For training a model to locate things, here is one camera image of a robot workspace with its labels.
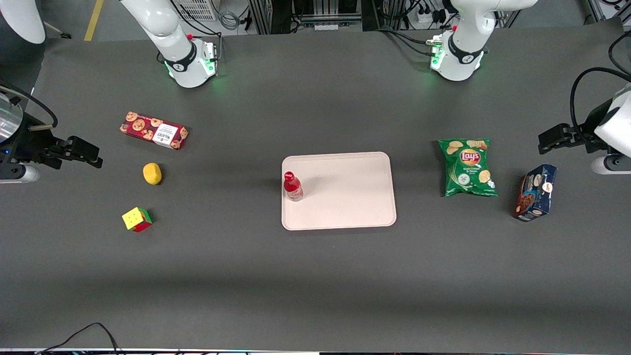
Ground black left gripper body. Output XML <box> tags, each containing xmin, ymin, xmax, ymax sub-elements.
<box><xmin>572</xmin><ymin>99</ymin><xmax>614</xmax><ymax>153</ymax></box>

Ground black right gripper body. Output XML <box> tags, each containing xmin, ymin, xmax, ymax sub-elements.
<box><xmin>0</xmin><ymin>116</ymin><xmax>52</xmax><ymax>166</ymax></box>

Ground red coke bottle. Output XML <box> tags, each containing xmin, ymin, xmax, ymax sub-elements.
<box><xmin>283</xmin><ymin>171</ymin><xmax>304</xmax><ymax>202</ymax></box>

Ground pale pink rectangular tray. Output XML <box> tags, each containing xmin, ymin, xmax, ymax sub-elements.
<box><xmin>281</xmin><ymin>151</ymin><xmax>397</xmax><ymax>231</ymax></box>

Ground dark blue cookie box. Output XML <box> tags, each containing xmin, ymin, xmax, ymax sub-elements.
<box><xmin>512</xmin><ymin>164</ymin><xmax>558</xmax><ymax>222</ymax></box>

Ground red Walkers cookie box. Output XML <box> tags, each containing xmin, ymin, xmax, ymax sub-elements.
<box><xmin>119</xmin><ymin>111</ymin><xmax>189</xmax><ymax>151</ymax></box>

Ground colourful Rubik's cube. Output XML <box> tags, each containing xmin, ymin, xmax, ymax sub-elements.
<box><xmin>122</xmin><ymin>207</ymin><xmax>153</xmax><ymax>233</ymax></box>

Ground green Lay's chips bag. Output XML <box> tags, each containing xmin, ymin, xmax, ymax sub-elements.
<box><xmin>438</xmin><ymin>138</ymin><xmax>498</xmax><ymax>198</ymax></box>

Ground yellow floor tape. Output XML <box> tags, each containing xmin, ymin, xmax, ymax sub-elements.
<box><xmin>84</xmin><ymin>0</ymin><xmax>105</xmax><ymax>41</ymax></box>

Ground white power strip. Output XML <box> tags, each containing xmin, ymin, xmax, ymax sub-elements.
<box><xmin>412</xmin><ymin>7</ymin><xmax>447</xmax><ymax>28</ymax></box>

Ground white vented box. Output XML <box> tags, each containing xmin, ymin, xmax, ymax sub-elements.
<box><xmin>173</xmin><ymin>0</ymin><xmax>218</xmax><ymax>21</ymax></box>

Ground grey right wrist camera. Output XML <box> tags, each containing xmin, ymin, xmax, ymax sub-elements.
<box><xmin>0</xmin><ymin>164</ymin><xmax>40</xmax><ymax>184</ymax></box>

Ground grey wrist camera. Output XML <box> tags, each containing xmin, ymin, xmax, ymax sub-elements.
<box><xmin>0</xmin><ymin>164</ymin><xmax>40</xmax><ymax>184</ymax></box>
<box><xmin>591</xmin><ymin>154</ymin><xmax>631</xmax><ymax>176</ymax></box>

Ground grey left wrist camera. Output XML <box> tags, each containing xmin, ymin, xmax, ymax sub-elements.
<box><xmin>591</xmin><ymin>154</ymin><xmax>631</xmax><ymax>176</ymax></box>

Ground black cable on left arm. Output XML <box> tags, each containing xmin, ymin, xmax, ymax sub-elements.
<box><xmin>569</xmin><ymin>31</ymin><xmax>631</xmax><ymax>143</ymax></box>

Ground thin black cable loop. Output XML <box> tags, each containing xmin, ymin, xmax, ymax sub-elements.
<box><xmin>35</xmin><ymin>322</ymin><xmax>120</xmax><ymax>355</ymax></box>

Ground black cables at left arm base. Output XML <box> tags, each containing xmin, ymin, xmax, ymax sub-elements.
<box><xmin>377</xmin><ymin>26</ymin><xmax>440</xmax><ymax>56</ymax></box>

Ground grey coiled cable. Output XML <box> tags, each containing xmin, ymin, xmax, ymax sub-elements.
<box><xmin>217</xmin><ymin>10</ymin><xmax>242</xmax><ymax>31</ymax></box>

